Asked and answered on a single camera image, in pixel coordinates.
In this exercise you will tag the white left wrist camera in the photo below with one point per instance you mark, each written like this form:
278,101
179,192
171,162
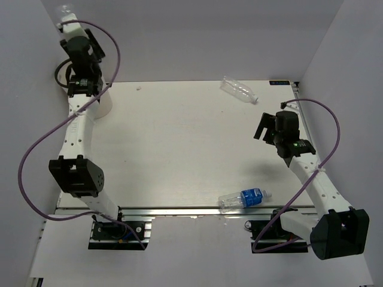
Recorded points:
73,29

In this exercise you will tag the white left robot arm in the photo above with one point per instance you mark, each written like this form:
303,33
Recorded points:
74,171

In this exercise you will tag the clear bottle with blue-white cap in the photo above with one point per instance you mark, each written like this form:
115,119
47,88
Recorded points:
64,12

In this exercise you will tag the blue label Pocari Sweat bottle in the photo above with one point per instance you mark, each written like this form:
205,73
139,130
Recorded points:
243,199

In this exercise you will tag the white bin with black rim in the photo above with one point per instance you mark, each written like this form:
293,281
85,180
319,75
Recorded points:
64,72

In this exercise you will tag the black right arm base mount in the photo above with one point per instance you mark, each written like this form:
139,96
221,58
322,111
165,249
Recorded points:
274,235

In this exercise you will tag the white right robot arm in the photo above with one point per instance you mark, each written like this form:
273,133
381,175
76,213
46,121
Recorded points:
340,230

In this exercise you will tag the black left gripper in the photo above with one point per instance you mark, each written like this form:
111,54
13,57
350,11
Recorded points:
95,46

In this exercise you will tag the blue sticker on table corner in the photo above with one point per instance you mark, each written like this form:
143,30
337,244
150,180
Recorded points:
279,83

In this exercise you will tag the aluminium table front rail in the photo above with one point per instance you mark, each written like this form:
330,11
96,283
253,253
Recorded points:
193,211

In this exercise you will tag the clear bottle at table back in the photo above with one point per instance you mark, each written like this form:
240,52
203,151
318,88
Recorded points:
238,90

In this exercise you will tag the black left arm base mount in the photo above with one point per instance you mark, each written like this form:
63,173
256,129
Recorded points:
108,236

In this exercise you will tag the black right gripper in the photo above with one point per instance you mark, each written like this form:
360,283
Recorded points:
267,121

